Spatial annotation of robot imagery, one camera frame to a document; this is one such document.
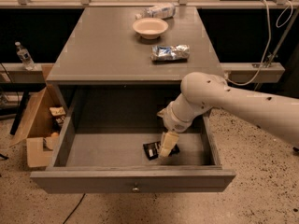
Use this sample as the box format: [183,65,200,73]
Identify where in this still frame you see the upright small water bottle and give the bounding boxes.
[15,42,35,71]

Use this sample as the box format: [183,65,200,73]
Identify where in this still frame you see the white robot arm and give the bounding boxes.
[158,72,299,157]

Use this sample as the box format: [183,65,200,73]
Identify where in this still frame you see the lying clear water bottle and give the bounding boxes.
[135,3,176,20]

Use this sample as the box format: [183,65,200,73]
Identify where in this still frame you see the blue silver chip bag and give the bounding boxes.
[150,45,190,62]

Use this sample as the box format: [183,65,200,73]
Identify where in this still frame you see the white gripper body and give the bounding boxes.
[157,102,194,133]

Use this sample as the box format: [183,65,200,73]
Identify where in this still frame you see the snack box in carton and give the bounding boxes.
[50,106,66,125]

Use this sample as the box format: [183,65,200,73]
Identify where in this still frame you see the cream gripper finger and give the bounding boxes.
[158,131,179,157]

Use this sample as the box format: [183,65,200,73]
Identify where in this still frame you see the white cable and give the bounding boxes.
[226,0,294,87]

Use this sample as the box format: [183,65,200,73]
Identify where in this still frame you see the grey open top drawer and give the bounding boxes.
[31,86,235,193]

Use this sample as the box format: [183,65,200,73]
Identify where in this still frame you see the black floor cable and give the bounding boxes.
[62,193,86,224]

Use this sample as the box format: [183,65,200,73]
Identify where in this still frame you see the black rxbar chocolate wrapper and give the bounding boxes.
[143,141,179,161]

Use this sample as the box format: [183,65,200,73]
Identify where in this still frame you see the open cardboard box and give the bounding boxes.
[8,63,67,169]

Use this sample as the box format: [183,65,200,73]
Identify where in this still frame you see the grey cabinet counter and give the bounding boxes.
[46,6,228,114]

